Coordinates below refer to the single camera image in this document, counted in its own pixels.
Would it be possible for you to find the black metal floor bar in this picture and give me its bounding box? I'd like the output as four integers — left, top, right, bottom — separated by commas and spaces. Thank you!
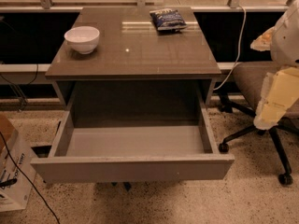
31, 119, 63, 159

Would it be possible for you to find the white ceramic bowl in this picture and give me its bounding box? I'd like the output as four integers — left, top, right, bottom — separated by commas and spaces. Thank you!
64, 26, 100, 54

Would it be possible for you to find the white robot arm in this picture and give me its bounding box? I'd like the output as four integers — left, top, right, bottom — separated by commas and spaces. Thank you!
250, 0, 299, 130

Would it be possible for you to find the grey drawer cabinet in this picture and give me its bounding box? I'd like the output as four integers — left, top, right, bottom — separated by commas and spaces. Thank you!
46, 7, 221, 128

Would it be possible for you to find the blue chip bag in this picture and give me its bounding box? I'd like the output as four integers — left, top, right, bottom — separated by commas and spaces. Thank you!
149, 8, 187, 31

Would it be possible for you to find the black floor cable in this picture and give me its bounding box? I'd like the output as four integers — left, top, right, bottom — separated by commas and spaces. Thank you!
0, 131, 62, 224

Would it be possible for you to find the cardboard box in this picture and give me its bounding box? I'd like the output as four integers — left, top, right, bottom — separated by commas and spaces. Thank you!
0, 115, 36, 212

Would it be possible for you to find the grey office chair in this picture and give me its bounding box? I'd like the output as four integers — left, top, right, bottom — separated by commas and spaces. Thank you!
219, 61, 299, 186

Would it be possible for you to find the white cable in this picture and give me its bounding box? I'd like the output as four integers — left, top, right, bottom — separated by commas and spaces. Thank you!
212, 4, 248, 91

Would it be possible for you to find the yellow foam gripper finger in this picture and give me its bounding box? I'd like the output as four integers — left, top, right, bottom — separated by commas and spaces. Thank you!
250, 27, 275, 51
253, 67, 299, 130

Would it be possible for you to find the grey top drawer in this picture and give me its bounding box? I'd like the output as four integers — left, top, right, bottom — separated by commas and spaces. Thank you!
30, 91, 235, 184

